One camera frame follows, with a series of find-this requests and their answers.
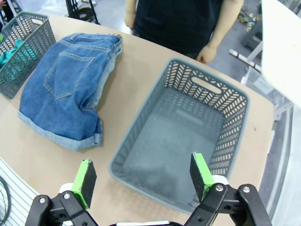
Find black cable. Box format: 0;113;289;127
0;176;12;224

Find light blue denim shorts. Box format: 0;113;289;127
94;40;123;111

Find person's left hand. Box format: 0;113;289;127
196;44;218;64

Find grey plastic basket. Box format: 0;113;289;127
108;57;250;215
0;11;56;99

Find person in black t-shirt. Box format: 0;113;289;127
133;0;224;59

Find black tripod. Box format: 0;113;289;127
65;0;101;25

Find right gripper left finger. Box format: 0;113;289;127
24;159;100;226

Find person's right forearm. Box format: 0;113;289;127
125;0;138;15

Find dark blue denim shorts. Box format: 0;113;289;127
18;32;123;151

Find person's right hand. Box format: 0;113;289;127
124;12;137;31

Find white ribbed base plate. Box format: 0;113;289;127
0;157;41;226

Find white table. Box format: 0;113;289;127
229;0;301;109

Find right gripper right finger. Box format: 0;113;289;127
184;152;273;226

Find teal garment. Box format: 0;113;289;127
0;39;31;71

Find person's left forearm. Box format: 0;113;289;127
206;0;245;50

